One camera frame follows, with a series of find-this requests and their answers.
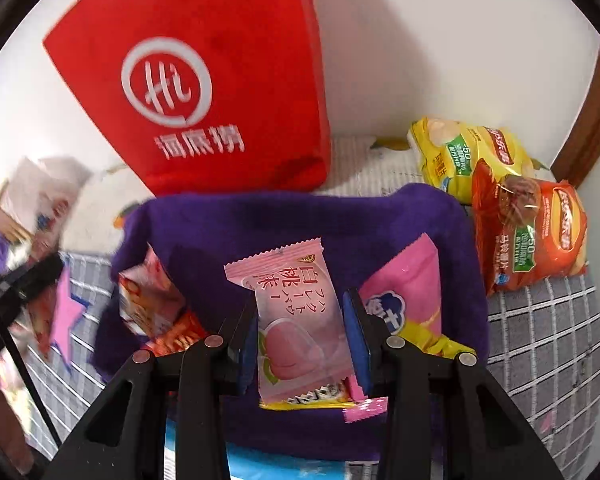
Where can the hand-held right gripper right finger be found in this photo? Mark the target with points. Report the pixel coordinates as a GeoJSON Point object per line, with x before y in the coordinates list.
{"type": "Point", "coordinates": [357, 345]}

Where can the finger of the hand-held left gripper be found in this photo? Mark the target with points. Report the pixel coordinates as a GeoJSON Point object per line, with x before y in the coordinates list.
{"type": "Point", "coordinates": [30, 280]}

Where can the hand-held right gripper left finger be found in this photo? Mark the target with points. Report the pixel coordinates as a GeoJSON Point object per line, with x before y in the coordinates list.
{"type": "Point", "coordinates": [247, 355]}

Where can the pale pink peach packet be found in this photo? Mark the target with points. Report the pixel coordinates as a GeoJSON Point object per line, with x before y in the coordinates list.
{"type": "Point", "coordinates": [300, 320]}

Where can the red snack bar packet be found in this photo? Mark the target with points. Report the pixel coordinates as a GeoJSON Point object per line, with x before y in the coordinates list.
{"type": "Point", "coordinates": [180, 335]}

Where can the pink and yellow snack packet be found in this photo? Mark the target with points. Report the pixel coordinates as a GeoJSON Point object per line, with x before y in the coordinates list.
{"type": "Point", "coordinates": [410, 290]}

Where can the panda snack packet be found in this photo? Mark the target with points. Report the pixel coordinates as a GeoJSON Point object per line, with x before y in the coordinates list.
{"type": "Point", "coordinates": [147, 290]}

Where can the purple cloth tray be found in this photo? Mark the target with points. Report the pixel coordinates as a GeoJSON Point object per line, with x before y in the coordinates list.
{"type": "Point", "coordinates": [305, 220]}

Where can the pink paper star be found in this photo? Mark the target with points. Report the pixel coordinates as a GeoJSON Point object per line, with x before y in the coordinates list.
{"type": "Point", "coordinates": [67, 310]}

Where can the white plastic shopping bag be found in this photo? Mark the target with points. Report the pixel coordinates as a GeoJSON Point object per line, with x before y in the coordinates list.
{"type": "Point", "coordinates": [40, 195]}

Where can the light blue box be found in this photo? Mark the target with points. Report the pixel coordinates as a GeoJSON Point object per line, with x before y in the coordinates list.
{"type": "Point", "coordinates": [280, 467]}

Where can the grey checkered bedsheet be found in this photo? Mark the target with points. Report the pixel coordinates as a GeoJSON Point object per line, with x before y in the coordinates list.
{"type": "Point", "coordinates": [530, 335]}

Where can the orange chips bag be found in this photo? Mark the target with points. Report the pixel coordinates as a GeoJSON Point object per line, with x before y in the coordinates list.
{"type": "Point", "coordinates": [530, 235]}

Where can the yellow chips bag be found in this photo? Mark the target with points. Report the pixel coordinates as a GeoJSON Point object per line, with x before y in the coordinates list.
{"type": "Point", "coordinates": [460, 160]}

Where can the red paper bag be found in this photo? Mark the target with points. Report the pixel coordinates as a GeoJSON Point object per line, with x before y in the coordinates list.
{"type": "Point", "coordinates": [205, 60]}

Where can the brown wooden door frame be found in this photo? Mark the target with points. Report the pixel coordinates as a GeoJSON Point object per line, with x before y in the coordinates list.
{"type": "Point", "coordinates": [595, 120]}

